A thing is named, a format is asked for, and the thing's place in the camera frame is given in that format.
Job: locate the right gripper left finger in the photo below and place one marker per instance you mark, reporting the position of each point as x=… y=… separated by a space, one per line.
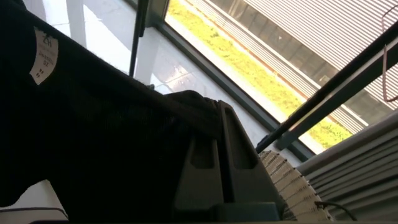
x=199 y=186

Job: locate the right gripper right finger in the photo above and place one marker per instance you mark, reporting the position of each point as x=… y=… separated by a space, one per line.
x=248 y=183

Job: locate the black garment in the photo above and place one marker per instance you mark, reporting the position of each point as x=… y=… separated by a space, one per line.
x=93 y=124

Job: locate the white laundry basket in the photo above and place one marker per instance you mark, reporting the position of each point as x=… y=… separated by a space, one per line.
x=292 y=186

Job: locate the black clothes rack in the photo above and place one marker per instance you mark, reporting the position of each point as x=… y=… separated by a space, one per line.
x=326 y=89

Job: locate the pink clothes hanger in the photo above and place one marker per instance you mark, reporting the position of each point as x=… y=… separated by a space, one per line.
x=384 y=77

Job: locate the grey curtain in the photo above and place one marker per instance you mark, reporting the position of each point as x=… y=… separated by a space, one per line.
x=357 y=174

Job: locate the window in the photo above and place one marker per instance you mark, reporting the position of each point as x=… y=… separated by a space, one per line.
x=217 y=77

